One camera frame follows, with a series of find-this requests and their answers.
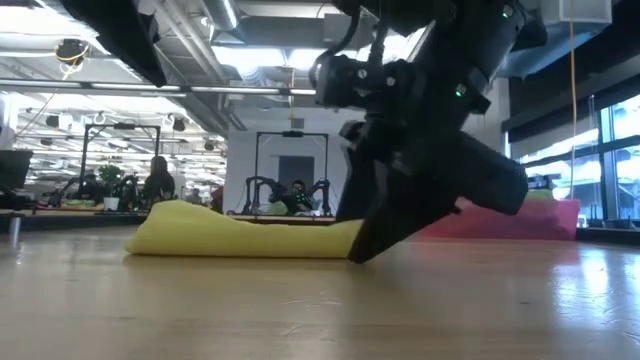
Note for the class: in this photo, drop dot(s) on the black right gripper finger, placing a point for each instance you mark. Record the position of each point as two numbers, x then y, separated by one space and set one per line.
495 180
400 200

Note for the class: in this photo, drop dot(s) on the black monitor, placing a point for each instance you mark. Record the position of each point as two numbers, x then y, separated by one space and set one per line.
14 169

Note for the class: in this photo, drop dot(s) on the black aluminium table frame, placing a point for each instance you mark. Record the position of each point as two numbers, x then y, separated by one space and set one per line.
605 235

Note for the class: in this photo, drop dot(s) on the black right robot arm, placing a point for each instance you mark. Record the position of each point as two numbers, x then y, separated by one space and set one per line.
465 25

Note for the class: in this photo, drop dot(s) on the background wooden table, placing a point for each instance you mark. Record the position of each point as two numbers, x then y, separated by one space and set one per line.
280 218

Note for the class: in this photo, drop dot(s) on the black ceiling dome fixture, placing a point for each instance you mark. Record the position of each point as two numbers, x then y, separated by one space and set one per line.
71 50

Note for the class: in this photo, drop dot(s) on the yellow microfiber towel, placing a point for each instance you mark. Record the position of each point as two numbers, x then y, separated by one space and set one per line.
225 235

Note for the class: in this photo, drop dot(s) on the silver ventilation duct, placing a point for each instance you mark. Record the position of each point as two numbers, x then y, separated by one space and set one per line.
222 12

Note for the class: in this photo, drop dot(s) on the pink plastic bin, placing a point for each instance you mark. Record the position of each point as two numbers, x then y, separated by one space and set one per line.
550 220

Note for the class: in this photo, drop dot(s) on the grey ceiling box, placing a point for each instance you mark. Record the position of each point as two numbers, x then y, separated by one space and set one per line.
337 30

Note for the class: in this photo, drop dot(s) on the grey door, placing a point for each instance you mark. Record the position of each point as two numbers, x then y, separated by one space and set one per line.
296 167

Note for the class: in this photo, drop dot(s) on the person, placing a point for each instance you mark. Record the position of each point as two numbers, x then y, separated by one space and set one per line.
297 195
160 185
193 196

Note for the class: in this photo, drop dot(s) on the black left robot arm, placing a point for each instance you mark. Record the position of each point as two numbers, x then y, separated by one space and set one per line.
125 35

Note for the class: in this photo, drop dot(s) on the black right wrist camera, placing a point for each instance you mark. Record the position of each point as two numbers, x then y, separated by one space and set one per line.
350 82

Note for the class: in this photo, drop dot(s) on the potted plant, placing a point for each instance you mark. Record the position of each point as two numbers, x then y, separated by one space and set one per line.
110 182

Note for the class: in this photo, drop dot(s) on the long ceiling light bar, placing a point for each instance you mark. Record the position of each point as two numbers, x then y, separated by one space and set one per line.
150 88

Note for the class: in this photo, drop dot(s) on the black rig frame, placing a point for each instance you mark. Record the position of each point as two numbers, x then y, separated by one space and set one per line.
120 126
292 133

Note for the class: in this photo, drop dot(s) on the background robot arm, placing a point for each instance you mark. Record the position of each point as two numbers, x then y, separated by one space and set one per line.
70 189
322 195
255 192

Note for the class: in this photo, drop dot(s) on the small silver post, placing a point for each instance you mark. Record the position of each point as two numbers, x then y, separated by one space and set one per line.
14 230

